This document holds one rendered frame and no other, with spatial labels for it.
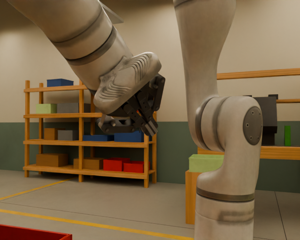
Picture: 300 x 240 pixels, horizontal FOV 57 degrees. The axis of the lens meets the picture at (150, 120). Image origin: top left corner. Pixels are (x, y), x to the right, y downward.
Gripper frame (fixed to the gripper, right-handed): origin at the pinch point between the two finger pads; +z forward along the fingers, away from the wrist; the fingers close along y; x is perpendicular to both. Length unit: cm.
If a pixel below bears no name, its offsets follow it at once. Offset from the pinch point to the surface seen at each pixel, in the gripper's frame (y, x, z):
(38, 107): 95, -532, 316
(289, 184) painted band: -160, -95, 478
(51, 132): 109, -480, 352
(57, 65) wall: 0, -604, 307
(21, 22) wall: -4, -756, 233
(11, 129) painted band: 199, -636, 379
